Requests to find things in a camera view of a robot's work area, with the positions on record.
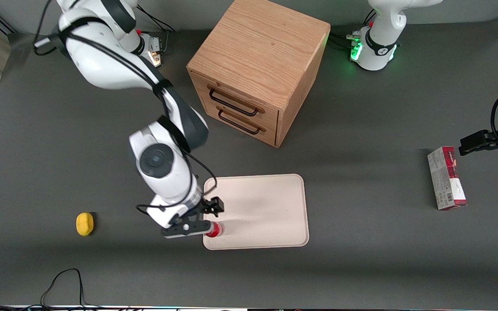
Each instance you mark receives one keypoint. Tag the wooden drawer cabinet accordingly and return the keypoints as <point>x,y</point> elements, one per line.
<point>257,47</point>

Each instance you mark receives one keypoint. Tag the wooden drawer front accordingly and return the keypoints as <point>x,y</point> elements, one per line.
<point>199,83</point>
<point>270,134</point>

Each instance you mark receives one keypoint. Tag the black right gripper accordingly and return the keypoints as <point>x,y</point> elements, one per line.
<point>206,207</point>

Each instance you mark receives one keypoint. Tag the red coke bottle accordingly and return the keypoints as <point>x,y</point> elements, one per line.
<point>216,229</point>

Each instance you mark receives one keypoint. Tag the yellow lemon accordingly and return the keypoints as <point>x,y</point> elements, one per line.
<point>84,223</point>

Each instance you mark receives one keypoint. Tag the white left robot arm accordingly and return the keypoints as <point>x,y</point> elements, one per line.
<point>383,26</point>

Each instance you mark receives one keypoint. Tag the grey and red carton box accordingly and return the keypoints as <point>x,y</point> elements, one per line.
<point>445,179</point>

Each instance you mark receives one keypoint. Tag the beige rectangular tray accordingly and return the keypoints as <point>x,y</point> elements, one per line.
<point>266,211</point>

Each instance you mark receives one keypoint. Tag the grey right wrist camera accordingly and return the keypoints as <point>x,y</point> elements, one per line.
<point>186,229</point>

